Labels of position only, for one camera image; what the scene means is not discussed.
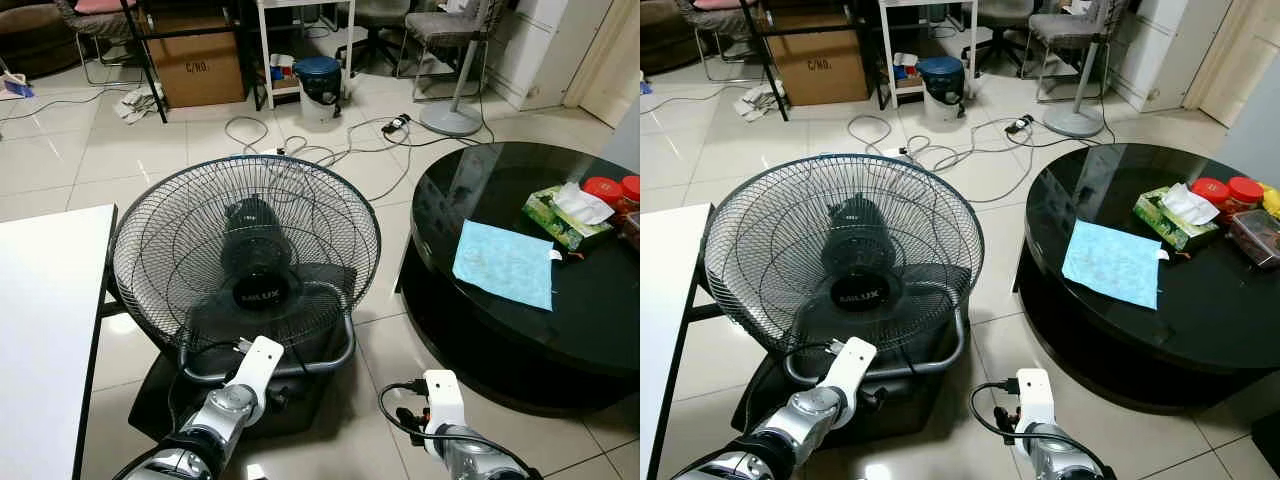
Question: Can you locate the brown cardboard box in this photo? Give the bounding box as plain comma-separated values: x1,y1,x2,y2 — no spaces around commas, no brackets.
765,14,870,108
145,14,247,109

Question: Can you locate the blue lid white bucket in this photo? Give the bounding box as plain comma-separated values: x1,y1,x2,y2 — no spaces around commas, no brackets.
293,56,344,127
915,56,968,124

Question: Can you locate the grey office chair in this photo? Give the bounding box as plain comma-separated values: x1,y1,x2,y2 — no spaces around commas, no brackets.
403,0,506,103
1026,0,1126,103

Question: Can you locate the white table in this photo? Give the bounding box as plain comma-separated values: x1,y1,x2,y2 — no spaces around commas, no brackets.
0,204,119,480
640,203,717,480

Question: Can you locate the black round coffee table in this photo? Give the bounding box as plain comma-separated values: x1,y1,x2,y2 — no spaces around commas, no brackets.
397,141,641,416
1011,143,1280,413

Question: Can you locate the light blue cloth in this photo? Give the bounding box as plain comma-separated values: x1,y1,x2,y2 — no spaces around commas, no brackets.
452,219,557,312
1061,219,1164,311

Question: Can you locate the black grille fan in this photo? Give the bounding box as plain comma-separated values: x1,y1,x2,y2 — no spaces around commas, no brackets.
110,155,383,443
703,153,987,446

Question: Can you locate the white crumpled rag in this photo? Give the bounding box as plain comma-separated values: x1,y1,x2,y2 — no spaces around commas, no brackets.
114,84,168,124
732,84,788,122

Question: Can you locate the white shelf rack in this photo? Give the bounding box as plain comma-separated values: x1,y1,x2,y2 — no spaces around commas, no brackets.
877,0,981,109
256,0,357,111

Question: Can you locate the white cabinet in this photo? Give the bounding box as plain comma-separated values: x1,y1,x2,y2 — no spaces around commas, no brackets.
484,0,613,111
1108,0,1238,113

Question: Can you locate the grey pedestal fan stand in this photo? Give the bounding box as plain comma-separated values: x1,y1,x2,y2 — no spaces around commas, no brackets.
1042,0,1119,139
419,0,503,138

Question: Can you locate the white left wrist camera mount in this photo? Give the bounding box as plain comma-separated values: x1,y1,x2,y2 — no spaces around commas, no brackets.
226,336,286,426
818,336,879,423

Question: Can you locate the chair with pink cushion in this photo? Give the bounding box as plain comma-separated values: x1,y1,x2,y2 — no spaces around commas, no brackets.
675,0,766,84
55,0,146,87

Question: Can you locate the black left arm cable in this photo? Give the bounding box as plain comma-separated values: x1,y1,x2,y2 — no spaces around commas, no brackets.
165,340,241,431
783,341,836,401

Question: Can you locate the green tissue box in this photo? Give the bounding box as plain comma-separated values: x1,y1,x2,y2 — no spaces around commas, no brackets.
521,183,617,251
1132,183,1222,252

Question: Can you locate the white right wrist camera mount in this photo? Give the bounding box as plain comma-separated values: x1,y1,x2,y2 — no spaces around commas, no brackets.
1014,368,1059,433
422,370,467,433

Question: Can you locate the black metal rack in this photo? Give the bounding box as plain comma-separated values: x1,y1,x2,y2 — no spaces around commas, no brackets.
118,0,273,124
740,0,893,122

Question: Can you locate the brown sofa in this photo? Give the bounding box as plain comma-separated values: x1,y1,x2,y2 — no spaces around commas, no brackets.
640,0,703,76
0,0,83,79

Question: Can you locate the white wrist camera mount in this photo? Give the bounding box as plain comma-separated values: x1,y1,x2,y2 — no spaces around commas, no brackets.
226,336,286,426
818,336,879,423
422,370,467,433
1014,368,1059,433

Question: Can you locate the white floor cable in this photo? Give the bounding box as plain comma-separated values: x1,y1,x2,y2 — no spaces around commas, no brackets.
224,113,413,204
847,113,1037,205

